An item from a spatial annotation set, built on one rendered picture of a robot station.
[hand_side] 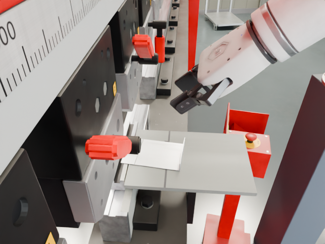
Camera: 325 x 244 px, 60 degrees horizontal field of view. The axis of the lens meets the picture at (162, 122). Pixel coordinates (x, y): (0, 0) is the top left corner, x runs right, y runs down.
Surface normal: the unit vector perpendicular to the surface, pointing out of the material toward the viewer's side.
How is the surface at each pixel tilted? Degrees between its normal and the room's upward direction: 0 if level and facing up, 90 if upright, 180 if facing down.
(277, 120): 0
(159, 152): 0
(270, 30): 71
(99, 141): 54
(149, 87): 90
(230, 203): 90
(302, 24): 87
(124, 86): 90
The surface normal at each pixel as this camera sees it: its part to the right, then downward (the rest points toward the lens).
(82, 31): 1.00, 0.04
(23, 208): -0.05, -0.14
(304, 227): 0.13, 0.60
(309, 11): -0.42, 0.38
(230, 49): -0.68, -0.57
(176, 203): 0.00, -0.80
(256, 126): -0.22, 0.58
